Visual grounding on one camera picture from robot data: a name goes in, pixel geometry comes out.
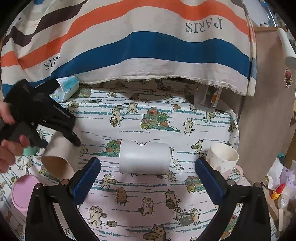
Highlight baby wipes pack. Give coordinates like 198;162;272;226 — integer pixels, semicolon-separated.
49;76;80;103

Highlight pink white cup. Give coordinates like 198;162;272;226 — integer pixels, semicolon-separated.
11;175;39;217

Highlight beige plastic cup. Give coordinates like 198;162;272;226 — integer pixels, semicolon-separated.
41;132;81;180

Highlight cat print bedsheet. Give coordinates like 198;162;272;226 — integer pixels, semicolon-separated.
0;78;276;241

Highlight beige wooden cabinet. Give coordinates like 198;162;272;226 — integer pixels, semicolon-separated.
238;28;295;184

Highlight red yellow toy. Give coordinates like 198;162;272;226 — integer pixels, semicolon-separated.
270;183;286;200

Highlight mint green mug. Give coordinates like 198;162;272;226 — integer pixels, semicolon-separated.
23;146;38;156

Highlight white cup lying sideways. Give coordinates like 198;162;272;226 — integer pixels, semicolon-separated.
119;140;171;174

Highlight cream pink mug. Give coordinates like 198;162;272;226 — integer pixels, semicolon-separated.
206;143;243;184

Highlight person's left hand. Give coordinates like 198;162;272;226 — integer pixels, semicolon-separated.
0;101;30;173

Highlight striped Paris fabric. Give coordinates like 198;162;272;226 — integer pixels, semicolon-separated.
1;1;256;96

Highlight bear sticker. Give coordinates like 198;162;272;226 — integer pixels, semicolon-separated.
284;69;292;88

